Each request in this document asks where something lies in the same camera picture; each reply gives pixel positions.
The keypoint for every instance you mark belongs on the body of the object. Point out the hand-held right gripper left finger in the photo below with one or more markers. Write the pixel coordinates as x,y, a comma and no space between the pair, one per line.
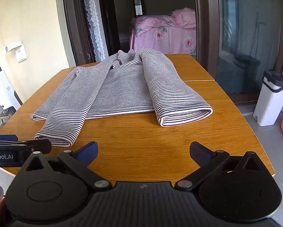
86,153

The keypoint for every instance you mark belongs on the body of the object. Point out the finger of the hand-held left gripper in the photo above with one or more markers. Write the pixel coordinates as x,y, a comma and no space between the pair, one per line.
41,146
4,137

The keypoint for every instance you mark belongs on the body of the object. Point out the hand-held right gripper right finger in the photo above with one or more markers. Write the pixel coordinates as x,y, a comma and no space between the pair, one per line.
200,153

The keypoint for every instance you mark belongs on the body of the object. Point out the striped long-sleeve shirt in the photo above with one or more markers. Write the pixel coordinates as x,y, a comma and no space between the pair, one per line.
122,85

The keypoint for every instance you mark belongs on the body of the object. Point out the grey metal fixture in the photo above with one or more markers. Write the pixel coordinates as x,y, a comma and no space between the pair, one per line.
7,113

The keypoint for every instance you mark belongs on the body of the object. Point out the white appliance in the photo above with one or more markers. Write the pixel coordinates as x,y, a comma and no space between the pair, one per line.
2,89

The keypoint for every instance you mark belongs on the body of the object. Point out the bed with pink floral sheet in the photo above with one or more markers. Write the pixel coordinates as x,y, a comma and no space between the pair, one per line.
160,37

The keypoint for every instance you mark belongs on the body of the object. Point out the white lace curtain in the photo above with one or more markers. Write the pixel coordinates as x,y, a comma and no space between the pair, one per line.
95,23

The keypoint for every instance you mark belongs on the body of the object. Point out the pink floral quilt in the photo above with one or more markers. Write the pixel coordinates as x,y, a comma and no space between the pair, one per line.
184,17

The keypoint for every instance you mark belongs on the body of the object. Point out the white wall socket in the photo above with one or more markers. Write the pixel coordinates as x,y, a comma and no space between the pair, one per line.
20,54

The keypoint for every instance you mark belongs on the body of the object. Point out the white wall-mounted box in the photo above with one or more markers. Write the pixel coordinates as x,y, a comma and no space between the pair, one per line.
13,46

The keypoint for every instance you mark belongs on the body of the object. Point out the dark brown door frame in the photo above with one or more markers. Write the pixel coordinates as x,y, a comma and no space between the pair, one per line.
73,21

